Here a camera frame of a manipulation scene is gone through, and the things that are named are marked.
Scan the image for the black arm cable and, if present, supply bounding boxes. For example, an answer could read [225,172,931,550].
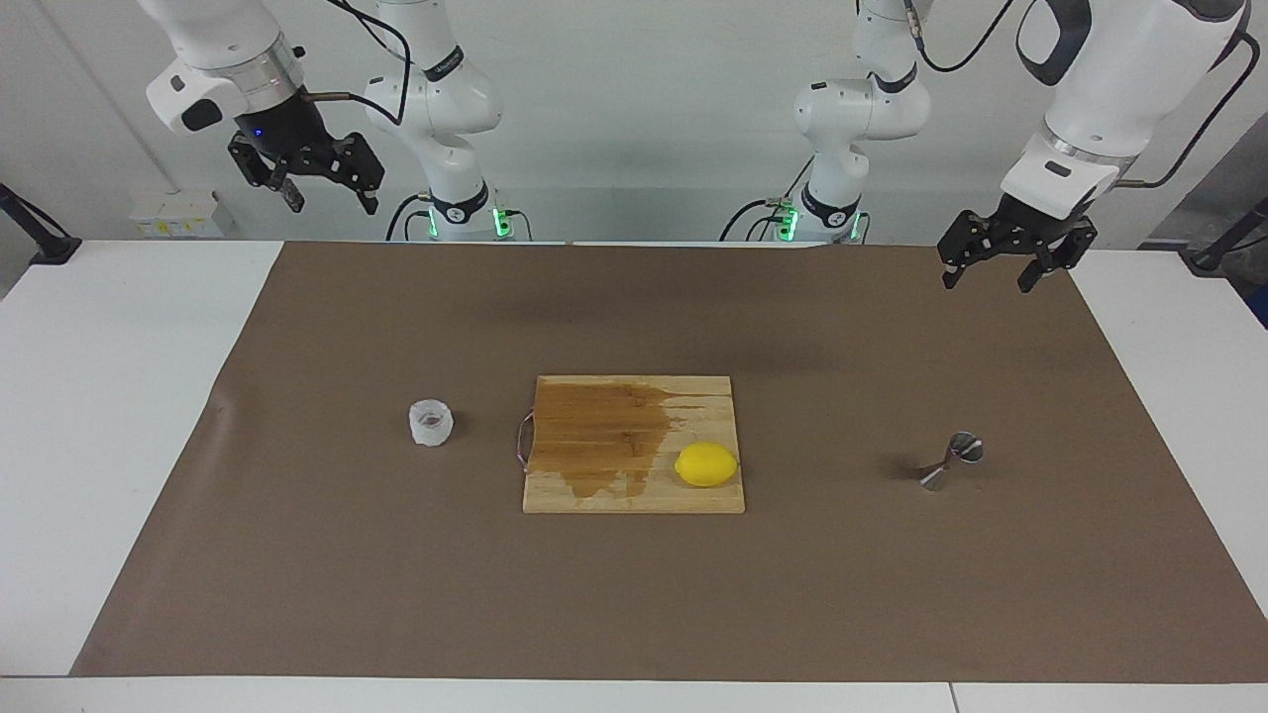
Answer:
[302,0,413,126]
[906,0,1264,189]

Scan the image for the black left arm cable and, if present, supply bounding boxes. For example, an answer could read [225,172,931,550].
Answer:
[906,0,1264,189]

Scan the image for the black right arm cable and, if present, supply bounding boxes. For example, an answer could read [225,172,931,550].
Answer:
[302,0,413,126]

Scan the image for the wooden cutting board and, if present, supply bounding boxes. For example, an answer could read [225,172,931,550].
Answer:
[516,374,746,515]

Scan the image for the black right base cables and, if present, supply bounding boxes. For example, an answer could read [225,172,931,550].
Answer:
[385,193,437,242]

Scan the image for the brown paper table mat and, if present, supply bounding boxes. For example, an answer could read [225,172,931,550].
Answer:
[71,241,1268,684]

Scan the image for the black left base cables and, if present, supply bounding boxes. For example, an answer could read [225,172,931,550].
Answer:
[721,158,815,242]

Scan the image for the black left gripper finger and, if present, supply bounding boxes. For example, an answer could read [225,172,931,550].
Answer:
[1018,222,1099,293]
[938,210,1002,290]

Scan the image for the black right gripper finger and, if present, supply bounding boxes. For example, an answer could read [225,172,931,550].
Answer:
[228,134,305,214]
[332,132,385,216]

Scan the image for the steel double jigger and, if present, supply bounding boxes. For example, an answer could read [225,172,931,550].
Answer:
[916,432,986,492]

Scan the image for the black base cables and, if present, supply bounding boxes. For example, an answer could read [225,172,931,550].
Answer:
[385,193,437,242]
[721,158,815,242]

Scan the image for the white box with yellow label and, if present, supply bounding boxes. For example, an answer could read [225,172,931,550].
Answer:
[129,191,239,239]

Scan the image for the black clamp stand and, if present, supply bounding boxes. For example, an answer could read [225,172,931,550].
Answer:
[1184,196,1268,275]
[0,183,82,265]

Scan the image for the yellow lemon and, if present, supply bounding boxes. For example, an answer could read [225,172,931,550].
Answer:
[675,442,741,488]

